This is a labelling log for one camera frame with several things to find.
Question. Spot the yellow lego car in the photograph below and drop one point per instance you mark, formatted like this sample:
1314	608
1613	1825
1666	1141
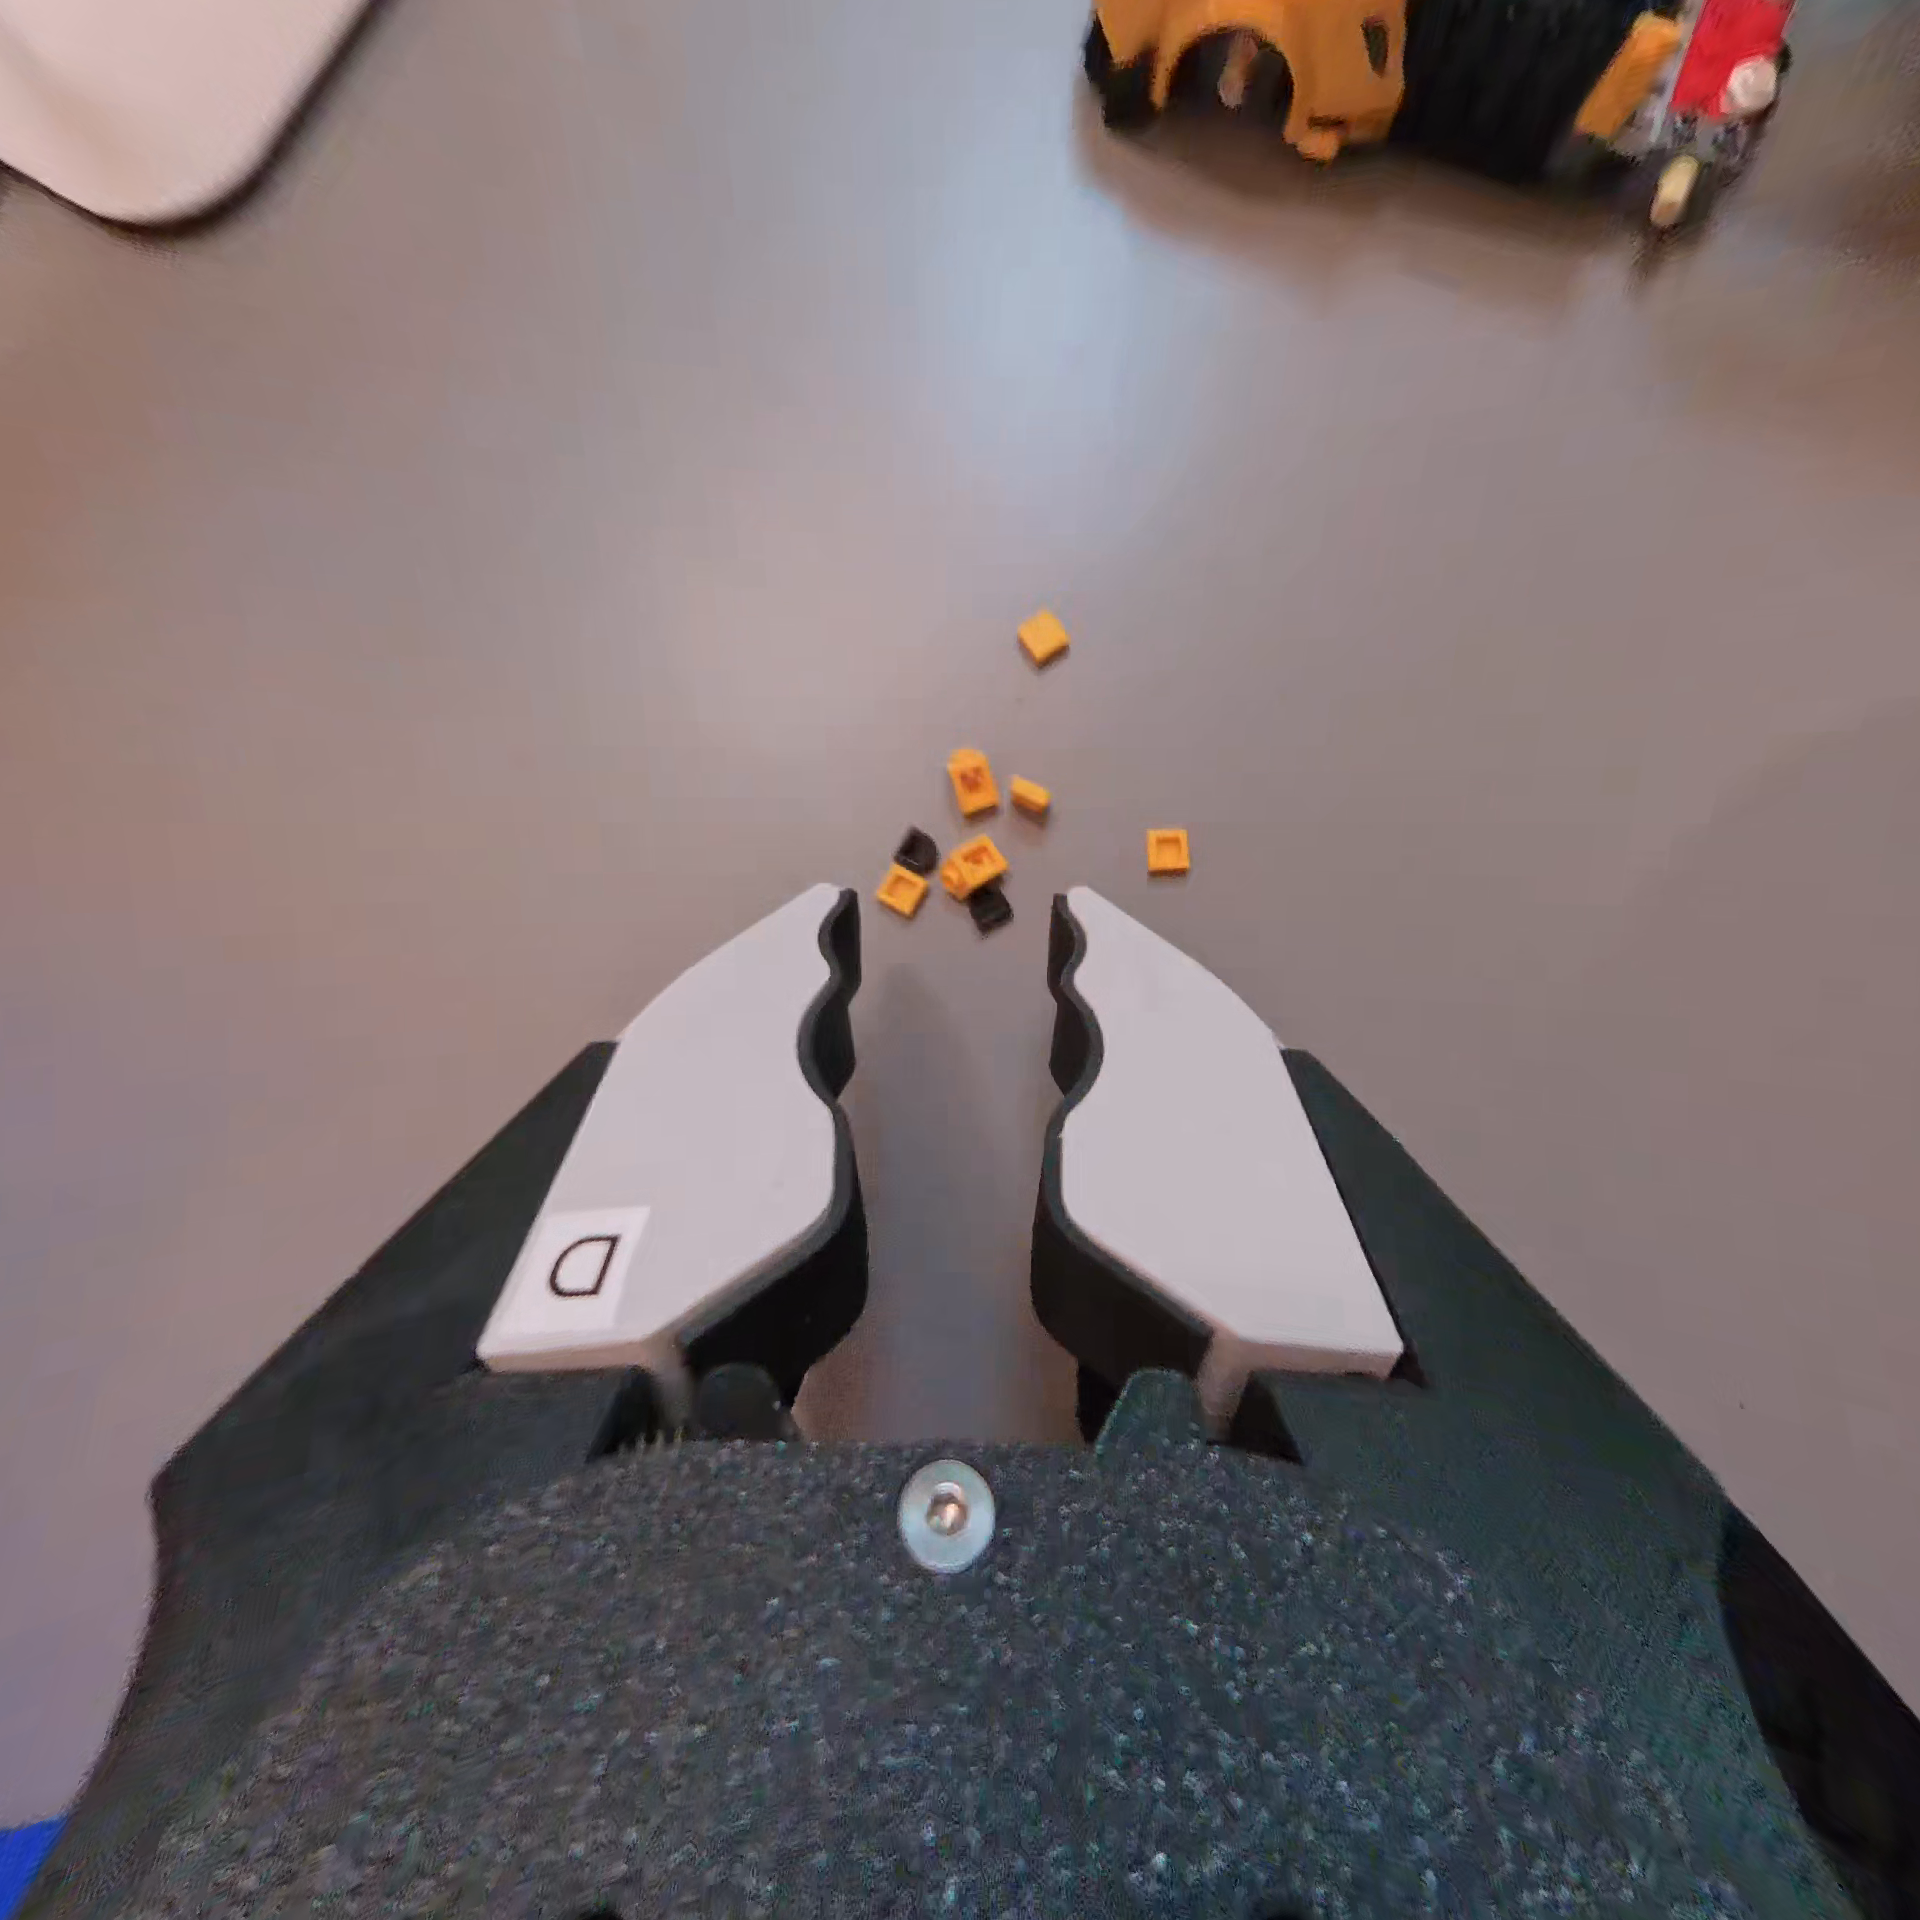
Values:
1336	60

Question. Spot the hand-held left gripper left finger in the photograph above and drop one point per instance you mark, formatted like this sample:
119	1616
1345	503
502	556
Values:
705	1172

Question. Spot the cluster of yellow lego pieces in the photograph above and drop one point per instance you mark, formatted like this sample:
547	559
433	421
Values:
973	862

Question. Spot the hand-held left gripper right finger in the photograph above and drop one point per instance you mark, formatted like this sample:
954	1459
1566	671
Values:
1215	1185

